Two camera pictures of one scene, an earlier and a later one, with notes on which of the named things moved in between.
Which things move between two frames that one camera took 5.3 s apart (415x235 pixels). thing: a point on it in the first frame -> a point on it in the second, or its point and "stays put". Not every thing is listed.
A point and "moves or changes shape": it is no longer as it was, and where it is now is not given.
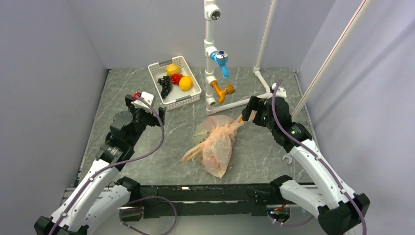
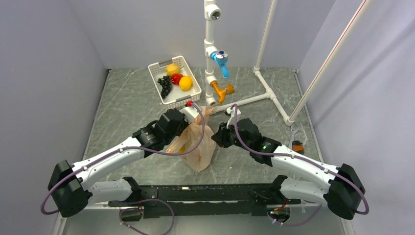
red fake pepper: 175,78 stays put
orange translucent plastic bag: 214,139 moves or changes shape
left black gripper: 153,120 -> 185,124
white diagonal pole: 356,17 stays put
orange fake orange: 185,82 stays put
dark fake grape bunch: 165,82 stays put
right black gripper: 255,104 -> 221,136
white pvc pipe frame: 213,12 stays put
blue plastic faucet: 221,57 stays put
